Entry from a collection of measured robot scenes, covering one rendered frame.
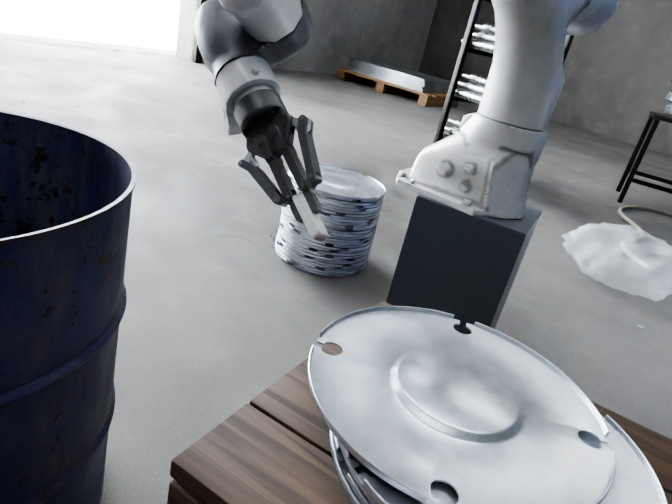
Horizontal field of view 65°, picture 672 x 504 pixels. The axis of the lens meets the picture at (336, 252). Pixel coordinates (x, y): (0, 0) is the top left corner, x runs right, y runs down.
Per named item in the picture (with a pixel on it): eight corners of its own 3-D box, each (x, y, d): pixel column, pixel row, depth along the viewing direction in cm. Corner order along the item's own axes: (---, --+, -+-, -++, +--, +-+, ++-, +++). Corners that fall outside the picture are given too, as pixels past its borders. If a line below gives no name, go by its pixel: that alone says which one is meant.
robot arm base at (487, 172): (380, 183, 87) (403, 98, 81) (418, 167, 103) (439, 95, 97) (513, 230, 79) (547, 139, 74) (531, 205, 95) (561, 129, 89)
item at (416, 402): (651, 594, 35) (657, 587, 35) (256, 440, 40) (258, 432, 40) (584, 363, 61) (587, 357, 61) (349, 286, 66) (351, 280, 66)
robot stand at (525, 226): (354, 408, 104) (416, 195, 85) (389, 366, 119) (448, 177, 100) (439, 454, 97) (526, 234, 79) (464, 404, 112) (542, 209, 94)
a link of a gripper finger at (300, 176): (279, 136, 79) (287, 131, 79) (311, 197, 76) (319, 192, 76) (266, 128, 76) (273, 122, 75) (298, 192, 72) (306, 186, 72)
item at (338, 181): (268, 170, 151) (268, 167, 150) (328, 161, 173) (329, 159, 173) (348, 206, 137) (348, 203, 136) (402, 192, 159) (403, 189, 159)
